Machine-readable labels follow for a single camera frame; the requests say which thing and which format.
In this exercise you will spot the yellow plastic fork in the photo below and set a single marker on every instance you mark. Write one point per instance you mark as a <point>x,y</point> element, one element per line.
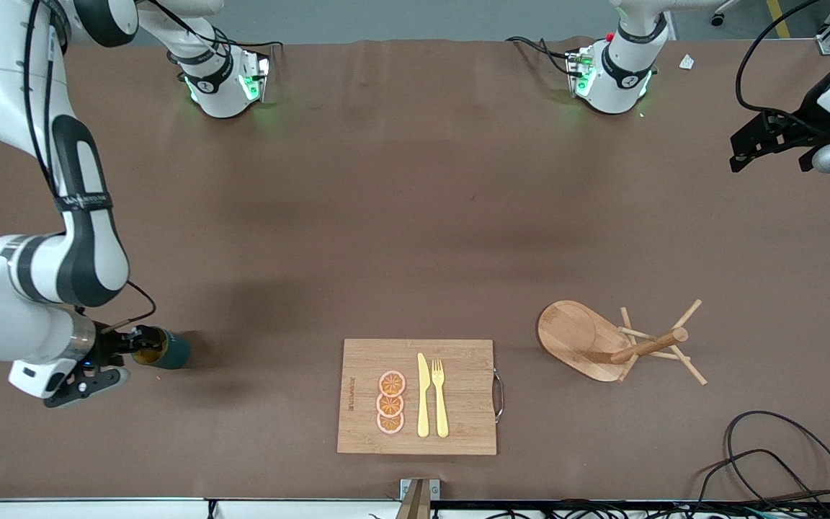
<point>441,411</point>

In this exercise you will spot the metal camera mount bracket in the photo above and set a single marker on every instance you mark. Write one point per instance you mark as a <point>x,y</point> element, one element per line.
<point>418,497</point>

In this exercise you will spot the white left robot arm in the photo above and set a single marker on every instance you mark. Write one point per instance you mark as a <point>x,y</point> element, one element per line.
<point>624,79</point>

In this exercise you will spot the white paper scrap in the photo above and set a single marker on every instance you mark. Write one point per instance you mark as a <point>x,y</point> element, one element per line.
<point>686,62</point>

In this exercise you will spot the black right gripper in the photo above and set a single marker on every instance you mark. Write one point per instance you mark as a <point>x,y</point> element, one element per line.
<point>106,348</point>

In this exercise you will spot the black caster wheel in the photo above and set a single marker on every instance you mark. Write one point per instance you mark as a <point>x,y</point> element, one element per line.
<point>717,18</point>

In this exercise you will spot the brown table cover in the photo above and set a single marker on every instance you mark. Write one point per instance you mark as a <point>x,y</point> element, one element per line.
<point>386,216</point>

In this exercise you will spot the dark green cup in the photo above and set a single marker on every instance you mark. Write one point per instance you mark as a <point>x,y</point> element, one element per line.
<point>173,353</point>

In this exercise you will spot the wooden mug tree stand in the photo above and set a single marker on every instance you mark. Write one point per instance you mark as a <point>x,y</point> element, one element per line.
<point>573,335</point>

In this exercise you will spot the yellow plastic knife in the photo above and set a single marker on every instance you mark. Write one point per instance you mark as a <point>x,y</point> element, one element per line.
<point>423,404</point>

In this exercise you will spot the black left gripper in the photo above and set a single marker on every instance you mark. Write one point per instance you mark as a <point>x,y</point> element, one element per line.
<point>806,114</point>

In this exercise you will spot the orange slice toy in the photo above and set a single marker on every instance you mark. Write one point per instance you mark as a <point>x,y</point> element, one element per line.
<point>392,383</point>

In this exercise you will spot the wooden cutting board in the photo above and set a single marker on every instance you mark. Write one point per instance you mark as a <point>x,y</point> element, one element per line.
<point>465,396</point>

